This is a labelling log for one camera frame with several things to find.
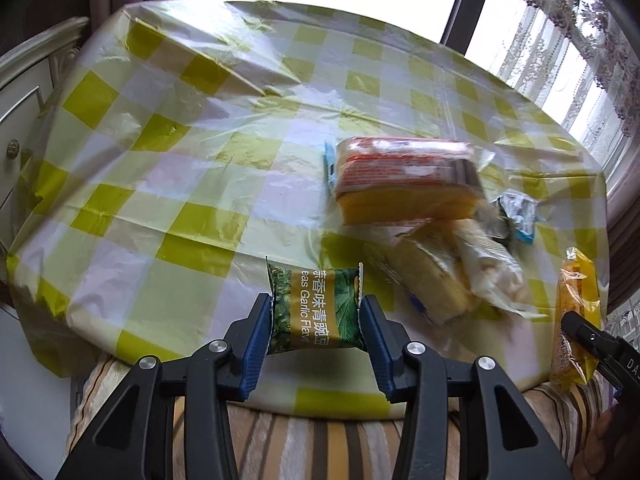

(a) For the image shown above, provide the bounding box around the yellow checked tablecloth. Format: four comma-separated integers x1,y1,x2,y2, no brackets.
5,0,608,411

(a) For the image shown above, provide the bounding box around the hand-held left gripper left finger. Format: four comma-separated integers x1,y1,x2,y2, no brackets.
55,292,273,480

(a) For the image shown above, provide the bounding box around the dark window frame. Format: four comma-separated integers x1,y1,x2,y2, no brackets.
440,0,536,58

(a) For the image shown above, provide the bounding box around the large orange cake package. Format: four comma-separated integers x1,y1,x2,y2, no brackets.
334,136,493,226

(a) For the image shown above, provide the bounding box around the clear yellow cake packet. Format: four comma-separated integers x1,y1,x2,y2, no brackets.
365,220,481,328

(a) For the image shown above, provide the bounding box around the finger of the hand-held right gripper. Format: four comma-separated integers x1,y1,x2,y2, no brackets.
560,310,626,363

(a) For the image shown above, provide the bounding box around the floral lace curtain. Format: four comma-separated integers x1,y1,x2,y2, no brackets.
495,0,640,186

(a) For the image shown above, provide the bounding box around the white cabinet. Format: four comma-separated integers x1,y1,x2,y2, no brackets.
0,16,91,256

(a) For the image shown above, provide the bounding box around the striped cushion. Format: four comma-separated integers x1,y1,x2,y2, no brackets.
65,350,621,480

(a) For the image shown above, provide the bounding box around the person's right hand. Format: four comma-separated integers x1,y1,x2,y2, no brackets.
587,402,640,480

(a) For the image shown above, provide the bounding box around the clear white puffs packet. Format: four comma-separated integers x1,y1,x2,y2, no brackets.
450,215,548,321

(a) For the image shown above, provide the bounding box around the orange yellow snack packet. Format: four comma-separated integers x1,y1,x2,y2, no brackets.
547,246,601,391

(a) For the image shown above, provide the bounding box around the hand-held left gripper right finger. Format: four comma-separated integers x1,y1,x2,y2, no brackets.
360,294,576,480

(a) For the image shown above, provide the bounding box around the small blue silver packet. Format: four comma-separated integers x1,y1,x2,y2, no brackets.
487,190,546,246

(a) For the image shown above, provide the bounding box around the green pea snack packet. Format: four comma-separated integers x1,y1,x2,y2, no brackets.
265,257,368,356

